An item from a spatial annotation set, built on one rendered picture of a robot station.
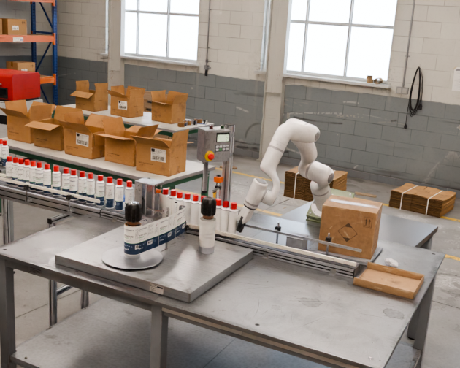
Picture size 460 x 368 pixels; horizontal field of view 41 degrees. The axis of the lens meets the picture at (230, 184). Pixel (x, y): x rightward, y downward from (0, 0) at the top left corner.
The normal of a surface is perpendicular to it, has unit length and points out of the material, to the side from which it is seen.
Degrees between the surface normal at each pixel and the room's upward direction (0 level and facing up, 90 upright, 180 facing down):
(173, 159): 91
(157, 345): 90
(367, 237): 90
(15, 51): 90
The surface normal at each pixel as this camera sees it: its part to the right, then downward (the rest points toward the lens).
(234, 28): -0.54, 0.18
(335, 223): -0.36, 0.22
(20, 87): 0.93, 0.15
